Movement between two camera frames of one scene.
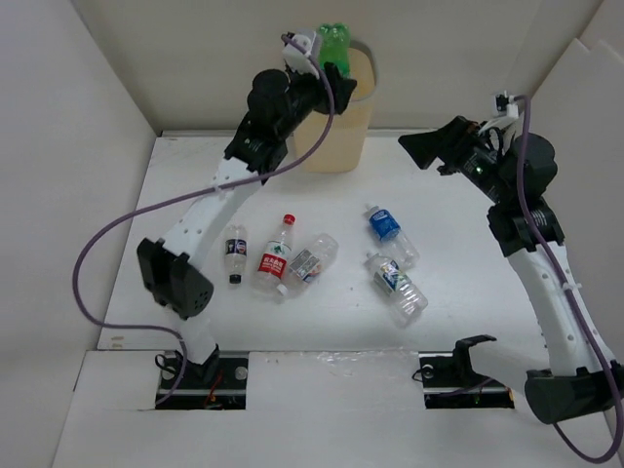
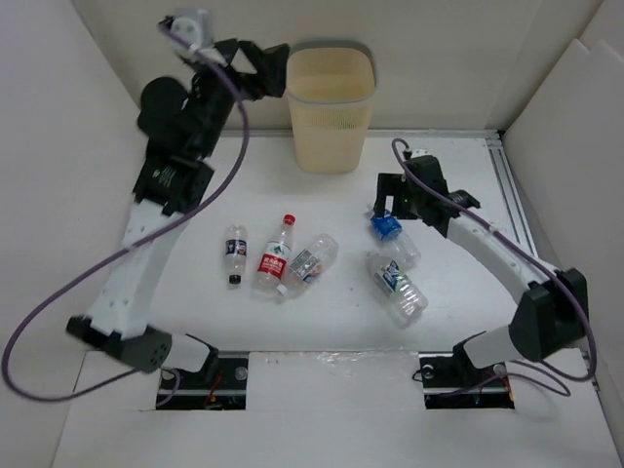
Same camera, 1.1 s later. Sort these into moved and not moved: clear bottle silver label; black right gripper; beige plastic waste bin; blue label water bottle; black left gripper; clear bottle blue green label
Moved: black left gripper; black right gripper
Not moved: beige plastic waste bin; clear bottle silver label; clear bottle blue green label; blue label water bottle
